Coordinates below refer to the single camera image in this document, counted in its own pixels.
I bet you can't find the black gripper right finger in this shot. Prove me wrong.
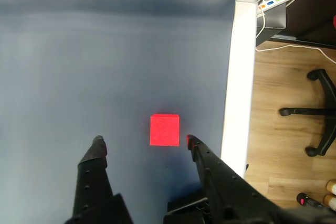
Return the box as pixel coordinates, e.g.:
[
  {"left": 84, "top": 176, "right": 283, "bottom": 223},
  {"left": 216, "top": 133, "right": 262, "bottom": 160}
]
[{"left": 186, "top": 134, "right": 283, "bottom": 224}]

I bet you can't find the gripper black left finger with grey tip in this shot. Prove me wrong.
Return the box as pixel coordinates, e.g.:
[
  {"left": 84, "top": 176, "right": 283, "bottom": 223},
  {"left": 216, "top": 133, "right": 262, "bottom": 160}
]
[{"left": 64, "top": 135, "right": 134, "bottom": 224}]

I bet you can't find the red cube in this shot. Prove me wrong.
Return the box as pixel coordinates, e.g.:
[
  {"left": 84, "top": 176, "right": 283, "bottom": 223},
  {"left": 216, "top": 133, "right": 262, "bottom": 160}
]
[{"left": 149, "top": 113, "right": 181, "bottom": 147}]

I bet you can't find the beige capped bottle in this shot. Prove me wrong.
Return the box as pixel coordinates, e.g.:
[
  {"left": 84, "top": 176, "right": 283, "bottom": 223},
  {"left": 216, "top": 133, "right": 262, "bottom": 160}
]
[
  {"left": 323, "top": 194, "right": 336, "bottom": 212},
  {"left": 326, "top": 179, "right": 336, "bottom": 195}
]

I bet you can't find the black office chair base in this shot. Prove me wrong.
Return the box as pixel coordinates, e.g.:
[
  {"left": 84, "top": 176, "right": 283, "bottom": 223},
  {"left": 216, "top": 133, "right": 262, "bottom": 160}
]
[{"left": 278, "top": 68, "right": 336, "bottom": 157}]

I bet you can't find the dark blue mat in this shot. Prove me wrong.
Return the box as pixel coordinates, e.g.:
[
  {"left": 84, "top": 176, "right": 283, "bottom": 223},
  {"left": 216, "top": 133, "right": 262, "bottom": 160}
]
[{"left": 0, "top": 0, "right": 236, "bottom": 224}]

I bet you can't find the grey metal shelf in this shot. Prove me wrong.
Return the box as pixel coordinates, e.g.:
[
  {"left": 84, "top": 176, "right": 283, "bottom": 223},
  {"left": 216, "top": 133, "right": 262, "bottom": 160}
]
[{"left": 256, "top": 1, "right": 287, "bottom": 46}]

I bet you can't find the dark furniture panel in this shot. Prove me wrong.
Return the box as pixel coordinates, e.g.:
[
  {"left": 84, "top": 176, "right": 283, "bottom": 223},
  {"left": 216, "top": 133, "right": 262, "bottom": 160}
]
[{"left": 256, "top": 0, "right": 336, "bottom": 49}]

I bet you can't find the white power cable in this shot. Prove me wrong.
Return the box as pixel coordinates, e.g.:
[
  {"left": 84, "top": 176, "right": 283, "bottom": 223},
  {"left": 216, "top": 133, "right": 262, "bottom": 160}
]
[{"left": 255, "top": 0, "right": 336, "bottom": 65}]

